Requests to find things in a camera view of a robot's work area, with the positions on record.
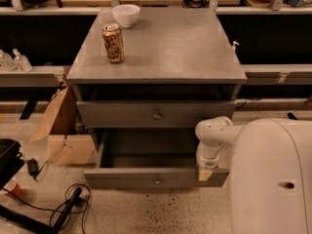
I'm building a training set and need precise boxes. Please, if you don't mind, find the black bin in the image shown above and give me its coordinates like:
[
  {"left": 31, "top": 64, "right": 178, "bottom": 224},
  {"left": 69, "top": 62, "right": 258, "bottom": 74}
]
[{"left": 0, "top": 138, "right": 24, "bottom": 189}]

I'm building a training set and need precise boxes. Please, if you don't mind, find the gold soda can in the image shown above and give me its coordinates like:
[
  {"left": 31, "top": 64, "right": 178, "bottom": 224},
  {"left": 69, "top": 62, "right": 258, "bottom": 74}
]
[{"left": 102, "top": 23, "right": 124, "bottom": 63}]

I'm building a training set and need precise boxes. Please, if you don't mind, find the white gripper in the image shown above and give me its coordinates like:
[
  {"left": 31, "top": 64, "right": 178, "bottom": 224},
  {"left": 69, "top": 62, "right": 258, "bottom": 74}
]
[{"left": 196, "top": 144, "right": 219, "bottom": 181}]

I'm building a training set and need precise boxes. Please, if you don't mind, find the grey top drawer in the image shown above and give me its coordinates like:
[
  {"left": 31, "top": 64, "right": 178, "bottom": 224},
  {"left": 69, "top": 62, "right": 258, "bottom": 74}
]
[{"left": 77, "top": 100, "right": 236, "bottom": 128}]

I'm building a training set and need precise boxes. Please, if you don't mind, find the grey drawer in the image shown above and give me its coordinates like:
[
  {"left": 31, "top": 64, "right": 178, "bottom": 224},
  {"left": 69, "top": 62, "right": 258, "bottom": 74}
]
[
  {"left": 77, "top": 100, "right": 236, "bottom": 128},
  {"left": 84, "top": 129, "right": 229, "bottom": 188}
]

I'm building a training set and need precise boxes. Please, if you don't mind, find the black metal stand leg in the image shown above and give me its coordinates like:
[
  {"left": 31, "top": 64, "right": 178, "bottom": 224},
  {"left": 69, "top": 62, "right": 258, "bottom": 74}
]
[{"left": 0, "top": 187, "right": 82, "bottom": 234}]

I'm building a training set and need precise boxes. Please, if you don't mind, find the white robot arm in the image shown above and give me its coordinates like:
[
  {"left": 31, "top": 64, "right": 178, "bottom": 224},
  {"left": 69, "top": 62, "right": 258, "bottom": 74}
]
[{"left": 195, "top": 116, "right": 312, "bottom": 234}]

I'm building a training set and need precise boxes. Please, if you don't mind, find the black power adapter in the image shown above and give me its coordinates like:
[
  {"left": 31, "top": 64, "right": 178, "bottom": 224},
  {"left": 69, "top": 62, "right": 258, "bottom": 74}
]
[{"left": 26, "top": 159, "right": 39, "bottom": 177}]

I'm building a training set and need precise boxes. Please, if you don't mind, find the clear sanitizer bottle left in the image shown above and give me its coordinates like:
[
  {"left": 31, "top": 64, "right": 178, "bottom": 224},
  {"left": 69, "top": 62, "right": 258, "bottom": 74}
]
[{"left": 0, "top": 49, "right": 16, "bottom": 70}]

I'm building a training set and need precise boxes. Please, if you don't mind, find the white bowl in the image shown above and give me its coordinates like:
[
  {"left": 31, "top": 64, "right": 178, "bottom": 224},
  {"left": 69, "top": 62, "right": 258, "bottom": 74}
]
[{"left": 111, "top": 4, "right": 140, "bottom": 27}]

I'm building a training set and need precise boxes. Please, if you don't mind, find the red plastic cup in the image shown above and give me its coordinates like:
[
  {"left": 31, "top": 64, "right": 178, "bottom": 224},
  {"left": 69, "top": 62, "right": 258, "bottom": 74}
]
[{"left": 0, "top": 177, "right": 22, "bottom": 199}]

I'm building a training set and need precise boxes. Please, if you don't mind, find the small white pump bottle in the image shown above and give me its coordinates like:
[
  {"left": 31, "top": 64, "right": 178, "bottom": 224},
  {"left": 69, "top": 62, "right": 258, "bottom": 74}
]
[{"left": 232, "top": 41, "right": 240, "bottom": 54}]

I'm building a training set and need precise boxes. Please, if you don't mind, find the clear sanitizer bottle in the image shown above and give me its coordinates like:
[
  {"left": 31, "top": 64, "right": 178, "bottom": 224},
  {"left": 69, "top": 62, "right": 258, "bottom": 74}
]
[
  {"left": 0, "top": 49, "right": 16, "bottom": 70},
  {"left": 13, "top": 49, "right": 32, "bottom": 71}
]

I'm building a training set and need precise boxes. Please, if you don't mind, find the grey drawer cabinet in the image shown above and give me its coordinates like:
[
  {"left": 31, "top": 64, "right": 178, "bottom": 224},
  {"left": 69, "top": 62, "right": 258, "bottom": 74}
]
[{"left": 65, "top": 7, "right": 248, "bottom": 141}]

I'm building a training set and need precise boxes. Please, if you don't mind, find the clear sanitizer bottle right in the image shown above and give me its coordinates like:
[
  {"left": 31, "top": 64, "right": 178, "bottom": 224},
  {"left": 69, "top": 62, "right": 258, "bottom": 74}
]
[{"left": 13, "top": 49, "right": 32, "bottom": 71}]

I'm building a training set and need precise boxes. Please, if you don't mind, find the cardboard box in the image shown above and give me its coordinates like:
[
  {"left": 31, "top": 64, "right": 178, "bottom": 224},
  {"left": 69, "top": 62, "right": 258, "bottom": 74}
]
[{"left": 30, "top": 86, "right": 98, "bottom": 165}]

